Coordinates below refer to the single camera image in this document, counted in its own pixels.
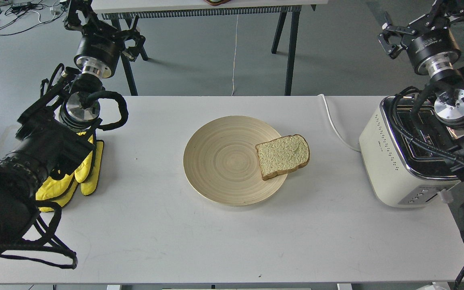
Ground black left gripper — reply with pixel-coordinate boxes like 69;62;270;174
63;0;146;79

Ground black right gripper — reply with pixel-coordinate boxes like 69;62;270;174
379;0;464;76

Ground slice of bread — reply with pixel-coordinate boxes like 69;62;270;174
255;134;311;180

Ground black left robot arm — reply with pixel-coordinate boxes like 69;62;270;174
0;0;145;269

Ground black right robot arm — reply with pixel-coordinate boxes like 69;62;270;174
378;0;464;289

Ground cream white toaster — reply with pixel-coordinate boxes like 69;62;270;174
359;97;460;209

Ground background white table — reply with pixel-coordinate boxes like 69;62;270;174
92;0;328;96

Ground round bamboo plate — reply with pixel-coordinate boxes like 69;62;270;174
183;116;287;206

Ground yellow cloth glove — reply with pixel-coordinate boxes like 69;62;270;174
35;133;105;207

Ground white toaster power cord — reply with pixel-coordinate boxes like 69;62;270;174
317;94;361;152

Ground hanging white cable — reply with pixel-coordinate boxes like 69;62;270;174
231;14;239;96

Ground floor cables and adapters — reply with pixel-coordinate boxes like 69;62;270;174
0;0;69;43

